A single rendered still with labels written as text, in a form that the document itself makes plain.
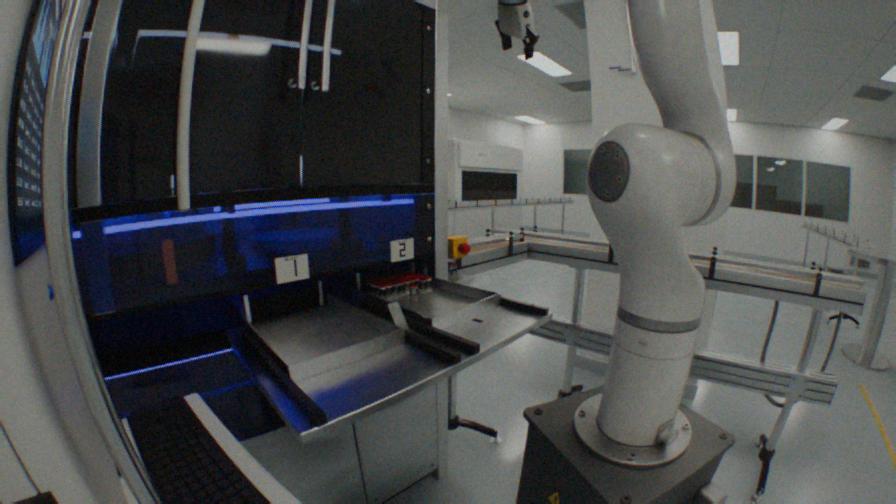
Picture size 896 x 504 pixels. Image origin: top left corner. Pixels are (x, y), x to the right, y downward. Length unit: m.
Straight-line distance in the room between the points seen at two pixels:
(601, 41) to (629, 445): 2.26
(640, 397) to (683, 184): 0.26
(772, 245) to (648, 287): 8.40
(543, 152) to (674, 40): 9.52
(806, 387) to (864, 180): 7.86
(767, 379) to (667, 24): 1.51
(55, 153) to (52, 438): 0.21
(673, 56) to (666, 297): 0.28
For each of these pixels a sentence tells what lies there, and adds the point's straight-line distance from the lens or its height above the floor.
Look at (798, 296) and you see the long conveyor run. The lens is 1.62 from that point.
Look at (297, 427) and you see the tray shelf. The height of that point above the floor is 0.88.
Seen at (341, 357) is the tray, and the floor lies 0.90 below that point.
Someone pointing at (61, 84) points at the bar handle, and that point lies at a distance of 0.31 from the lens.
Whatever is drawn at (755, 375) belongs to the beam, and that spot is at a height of 0.51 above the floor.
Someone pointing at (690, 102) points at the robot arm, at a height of 1.32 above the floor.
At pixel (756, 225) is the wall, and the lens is 8.73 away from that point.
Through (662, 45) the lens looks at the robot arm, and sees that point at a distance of 0.47.
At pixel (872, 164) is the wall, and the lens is 9.53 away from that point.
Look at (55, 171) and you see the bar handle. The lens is 0.30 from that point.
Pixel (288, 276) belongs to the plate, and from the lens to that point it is 0.88.
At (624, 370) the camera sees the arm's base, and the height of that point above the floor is 0.98.
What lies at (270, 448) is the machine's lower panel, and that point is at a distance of 1.05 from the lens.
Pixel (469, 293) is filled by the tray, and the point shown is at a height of 0.89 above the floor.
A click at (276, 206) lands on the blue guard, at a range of 0.85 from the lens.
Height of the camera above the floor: 1.20
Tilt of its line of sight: 11 degrees down
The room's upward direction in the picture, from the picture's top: straight up
